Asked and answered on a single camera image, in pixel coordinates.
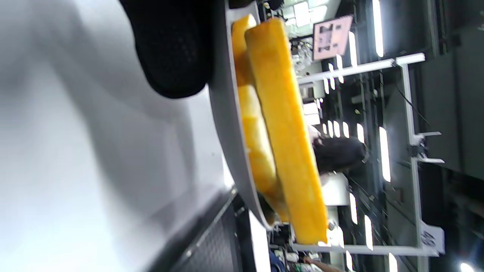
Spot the white overhead metal frame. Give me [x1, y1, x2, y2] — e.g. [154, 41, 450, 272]
[293, 53, 445, 257]

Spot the grey metal plate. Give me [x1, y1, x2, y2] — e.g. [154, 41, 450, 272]
[208, 0, 273, 231]

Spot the another person's forearm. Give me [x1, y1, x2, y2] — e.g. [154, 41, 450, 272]
[302, 256, 343, 272]

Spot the toast slice yellow crust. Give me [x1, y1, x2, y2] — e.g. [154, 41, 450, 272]
[245, 18, 329, 245]
[231, 14, 290, 223]

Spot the black food tray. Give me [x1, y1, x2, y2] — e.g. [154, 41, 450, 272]
[147, 187, 252, 272]

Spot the person's left hand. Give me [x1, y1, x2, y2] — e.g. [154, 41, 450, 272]
[119, 0, 227, 99]

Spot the pink hanging sign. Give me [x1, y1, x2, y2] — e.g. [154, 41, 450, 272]
[313, 15, 354, 61]

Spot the row of ceiling lights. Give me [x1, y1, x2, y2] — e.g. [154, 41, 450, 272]
[321, 0, 397, 272]

